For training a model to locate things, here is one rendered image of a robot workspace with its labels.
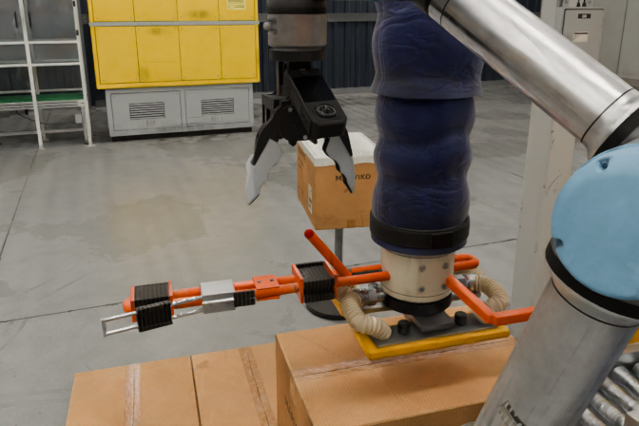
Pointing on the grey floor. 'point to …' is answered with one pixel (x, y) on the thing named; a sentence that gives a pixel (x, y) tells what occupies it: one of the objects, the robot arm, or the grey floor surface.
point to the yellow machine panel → (173, 39)
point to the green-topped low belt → (19, 105)
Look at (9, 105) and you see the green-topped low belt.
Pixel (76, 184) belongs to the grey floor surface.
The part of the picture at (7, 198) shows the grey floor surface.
